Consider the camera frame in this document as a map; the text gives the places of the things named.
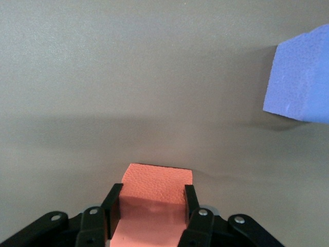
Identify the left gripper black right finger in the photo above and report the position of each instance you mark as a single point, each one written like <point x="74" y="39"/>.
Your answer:
<point x="195" y="221"/>

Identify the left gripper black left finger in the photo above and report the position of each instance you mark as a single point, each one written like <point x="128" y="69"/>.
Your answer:
<point x="113" y="205"/>

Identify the orange foam block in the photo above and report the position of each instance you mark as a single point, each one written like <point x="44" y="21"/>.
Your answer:
<point x="154" y="185"/>

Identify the purple foam block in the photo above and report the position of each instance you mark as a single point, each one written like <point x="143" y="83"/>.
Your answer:
<point x="295" y="77"/>

